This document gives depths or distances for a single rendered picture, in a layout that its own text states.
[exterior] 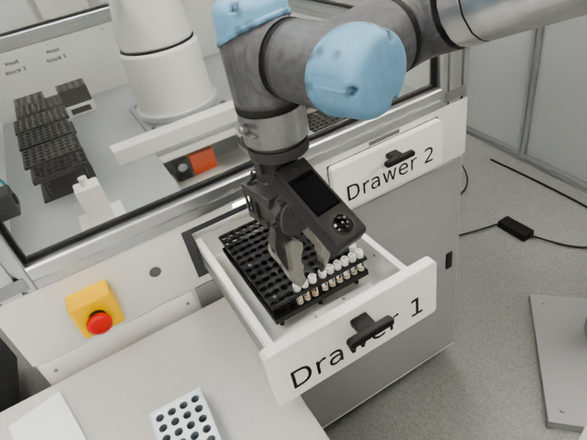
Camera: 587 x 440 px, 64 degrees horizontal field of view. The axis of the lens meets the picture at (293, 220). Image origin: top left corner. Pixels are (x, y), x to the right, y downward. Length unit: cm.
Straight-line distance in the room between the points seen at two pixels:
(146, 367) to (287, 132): 56
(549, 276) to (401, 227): 100
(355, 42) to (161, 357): 69
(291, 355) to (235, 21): 41
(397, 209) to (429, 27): 72
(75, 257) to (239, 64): 49
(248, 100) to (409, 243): 82
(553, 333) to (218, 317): 123
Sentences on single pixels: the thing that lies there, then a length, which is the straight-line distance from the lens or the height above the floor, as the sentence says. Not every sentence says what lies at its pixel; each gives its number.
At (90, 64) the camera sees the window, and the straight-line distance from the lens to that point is 76.
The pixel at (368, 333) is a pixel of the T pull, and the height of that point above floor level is 91.
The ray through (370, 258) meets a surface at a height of 86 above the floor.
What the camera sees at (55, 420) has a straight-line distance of 91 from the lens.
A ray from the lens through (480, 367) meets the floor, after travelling 175.
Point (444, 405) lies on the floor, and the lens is 166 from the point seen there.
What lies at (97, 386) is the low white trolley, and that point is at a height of 76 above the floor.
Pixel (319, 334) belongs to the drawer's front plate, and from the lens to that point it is 65.
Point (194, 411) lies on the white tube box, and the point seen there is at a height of 80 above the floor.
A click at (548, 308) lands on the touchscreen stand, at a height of 3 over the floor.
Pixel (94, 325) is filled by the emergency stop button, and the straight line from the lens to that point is 85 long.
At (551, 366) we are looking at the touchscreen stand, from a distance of 176.
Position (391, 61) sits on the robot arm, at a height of 128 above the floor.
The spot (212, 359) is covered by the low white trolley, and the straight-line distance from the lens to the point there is 87.
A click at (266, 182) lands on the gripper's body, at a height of 112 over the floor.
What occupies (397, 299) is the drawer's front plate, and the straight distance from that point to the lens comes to 71.
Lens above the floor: 142
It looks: 36 degrees down
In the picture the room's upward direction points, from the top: 12 degrees counter-clockwise
